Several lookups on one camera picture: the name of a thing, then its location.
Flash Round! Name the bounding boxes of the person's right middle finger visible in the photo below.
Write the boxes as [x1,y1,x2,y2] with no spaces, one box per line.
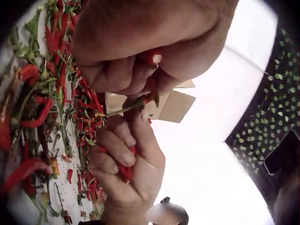
[89,144,137,167]

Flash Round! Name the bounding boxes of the white ground sheet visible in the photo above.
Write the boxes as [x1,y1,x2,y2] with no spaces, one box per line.
[0,5,107,225]

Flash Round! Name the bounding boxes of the person's left hand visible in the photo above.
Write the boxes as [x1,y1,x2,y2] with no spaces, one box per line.
[71,0,240,108]

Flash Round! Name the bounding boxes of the brown cardboard box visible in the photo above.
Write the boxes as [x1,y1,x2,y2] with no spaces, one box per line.
[104,79,196,124]

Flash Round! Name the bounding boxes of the pile of red chili peppers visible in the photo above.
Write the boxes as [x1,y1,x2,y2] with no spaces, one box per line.
[0,0,109,225]

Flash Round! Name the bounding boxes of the bunch of plucked red chilies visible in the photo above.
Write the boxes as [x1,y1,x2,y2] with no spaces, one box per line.
[97,145,139,184]

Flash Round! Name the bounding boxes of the person's right ring finger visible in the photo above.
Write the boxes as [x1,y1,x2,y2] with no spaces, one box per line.
[90,159,120,178]

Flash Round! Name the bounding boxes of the person's right hand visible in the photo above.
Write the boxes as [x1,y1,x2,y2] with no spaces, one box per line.
[89,98,166,225]

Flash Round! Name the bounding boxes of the person's right thumb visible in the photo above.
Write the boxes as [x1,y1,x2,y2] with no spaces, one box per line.
[125,98,166,171]

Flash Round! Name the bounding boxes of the stemless red chili pepper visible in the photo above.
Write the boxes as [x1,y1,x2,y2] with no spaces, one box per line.
[143,48,162,65]

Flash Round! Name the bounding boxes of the red chili with green stem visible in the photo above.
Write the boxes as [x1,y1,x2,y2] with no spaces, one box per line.
[103,90,161,117]

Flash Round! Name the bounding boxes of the person's right index finger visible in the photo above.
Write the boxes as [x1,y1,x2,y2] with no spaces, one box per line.
[96,116,137,150]

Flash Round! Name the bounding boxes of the person's left fingers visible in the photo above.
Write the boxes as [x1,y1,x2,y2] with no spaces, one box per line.
[89,50,183,108]

